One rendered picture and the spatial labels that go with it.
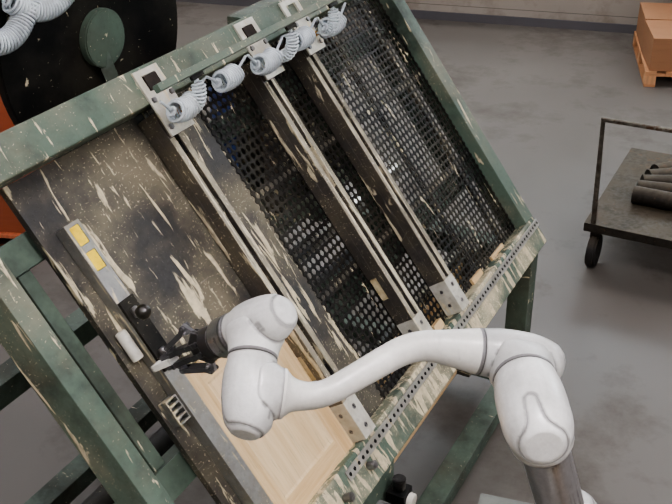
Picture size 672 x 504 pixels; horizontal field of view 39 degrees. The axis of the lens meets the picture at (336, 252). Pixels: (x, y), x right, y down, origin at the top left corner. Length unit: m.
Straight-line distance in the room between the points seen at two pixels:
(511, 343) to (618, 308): 3.13
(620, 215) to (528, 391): 3.48
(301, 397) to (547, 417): 0.47
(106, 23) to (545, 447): 1.88
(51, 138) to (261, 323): 0.74
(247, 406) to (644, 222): 3.69
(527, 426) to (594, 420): 2.50
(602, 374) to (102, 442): 2.90
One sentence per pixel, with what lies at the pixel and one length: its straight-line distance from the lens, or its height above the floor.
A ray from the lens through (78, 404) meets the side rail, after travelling 2.18.
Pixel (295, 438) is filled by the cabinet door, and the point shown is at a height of 1.01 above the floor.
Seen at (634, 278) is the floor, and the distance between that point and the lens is 5.37.
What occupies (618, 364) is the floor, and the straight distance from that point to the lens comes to 4.69.
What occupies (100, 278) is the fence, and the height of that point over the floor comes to 1.55.
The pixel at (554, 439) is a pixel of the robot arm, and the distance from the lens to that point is 1.86.
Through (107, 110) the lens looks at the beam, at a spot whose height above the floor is 1.86.
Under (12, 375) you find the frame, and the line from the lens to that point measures 3.39.
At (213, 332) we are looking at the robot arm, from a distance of 2.00.
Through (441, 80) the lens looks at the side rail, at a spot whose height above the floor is 1.45.
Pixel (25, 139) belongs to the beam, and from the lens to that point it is 2.28.
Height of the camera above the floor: 2.73
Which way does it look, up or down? 30 degrees down
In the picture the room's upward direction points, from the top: 1 degrees counter-clockwise
